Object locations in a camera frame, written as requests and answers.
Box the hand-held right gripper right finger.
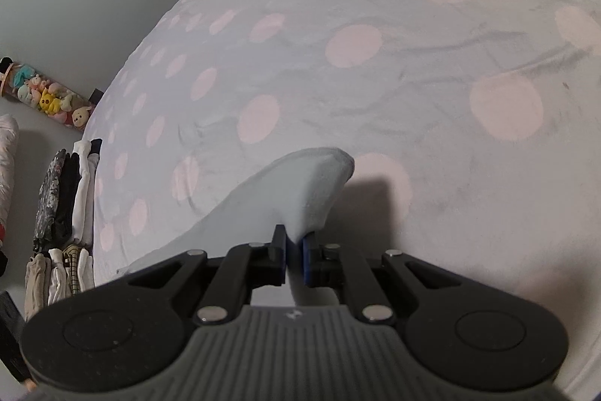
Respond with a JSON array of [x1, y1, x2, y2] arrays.
[[302, 232, 465, 327]]

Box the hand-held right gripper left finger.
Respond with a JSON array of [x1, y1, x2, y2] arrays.
[[127, 225, 288, 327]]

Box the grey pants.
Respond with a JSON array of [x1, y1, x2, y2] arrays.
[[115, 146, 356, 309]]

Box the row of folded clothes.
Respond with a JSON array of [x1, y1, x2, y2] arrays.
[[23, 138, 104, 323]]

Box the bed with pink dotted sheet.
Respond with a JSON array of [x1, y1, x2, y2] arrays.
[[82, 0, 601, 401]]

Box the dark box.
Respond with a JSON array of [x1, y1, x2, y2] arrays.
[[0, 291, 35, 384]]

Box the clear tube of plush toys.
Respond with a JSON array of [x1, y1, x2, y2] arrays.
[[0, 58, 97, 130]]

